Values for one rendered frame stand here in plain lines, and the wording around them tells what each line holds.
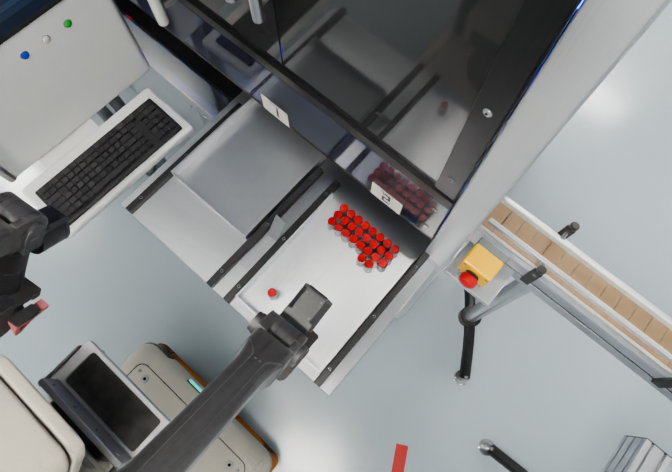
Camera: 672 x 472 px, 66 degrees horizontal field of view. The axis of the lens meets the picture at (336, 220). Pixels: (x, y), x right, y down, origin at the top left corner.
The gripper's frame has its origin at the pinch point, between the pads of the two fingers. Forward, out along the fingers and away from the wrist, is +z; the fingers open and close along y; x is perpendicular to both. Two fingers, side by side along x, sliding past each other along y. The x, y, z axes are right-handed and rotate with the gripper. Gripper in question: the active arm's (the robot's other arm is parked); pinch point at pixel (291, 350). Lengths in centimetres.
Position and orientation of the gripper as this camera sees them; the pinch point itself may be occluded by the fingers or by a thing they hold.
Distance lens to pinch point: 101.7
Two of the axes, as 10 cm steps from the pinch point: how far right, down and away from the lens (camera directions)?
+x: -7.5, -6.2, 2.2
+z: 0.1, 3.2, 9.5
